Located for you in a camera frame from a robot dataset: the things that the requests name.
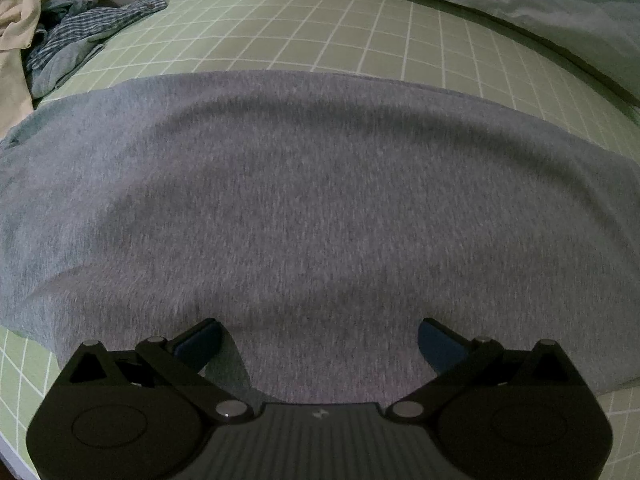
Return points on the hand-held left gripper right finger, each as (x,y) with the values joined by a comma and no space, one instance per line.
(437,344)

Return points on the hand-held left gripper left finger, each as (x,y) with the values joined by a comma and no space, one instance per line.
(197,345)

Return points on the grey heathered pants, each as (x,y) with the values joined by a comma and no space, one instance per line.
(320,185)

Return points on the blue-grey cloth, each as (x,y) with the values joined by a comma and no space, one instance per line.
(55,72)

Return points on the beige garment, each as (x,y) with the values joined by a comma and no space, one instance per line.
(12,60)

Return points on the plaid shirt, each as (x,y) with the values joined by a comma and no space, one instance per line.
(90,20)

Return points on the carrot print light blue quilt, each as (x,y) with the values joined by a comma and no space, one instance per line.
(550,15)

